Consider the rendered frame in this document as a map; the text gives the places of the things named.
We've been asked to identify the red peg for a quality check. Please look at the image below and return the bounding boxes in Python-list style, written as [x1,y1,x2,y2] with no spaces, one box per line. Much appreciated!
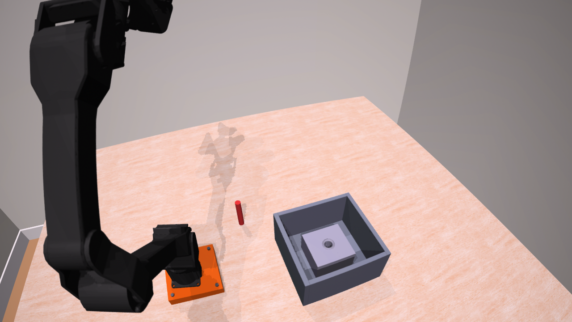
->
[235,200,244,225]

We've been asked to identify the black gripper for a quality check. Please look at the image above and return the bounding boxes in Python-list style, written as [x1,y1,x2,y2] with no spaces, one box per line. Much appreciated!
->
[114,0,129,60]

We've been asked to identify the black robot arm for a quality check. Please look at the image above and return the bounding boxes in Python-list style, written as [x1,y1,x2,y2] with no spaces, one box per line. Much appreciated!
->
[29,0,202,313]

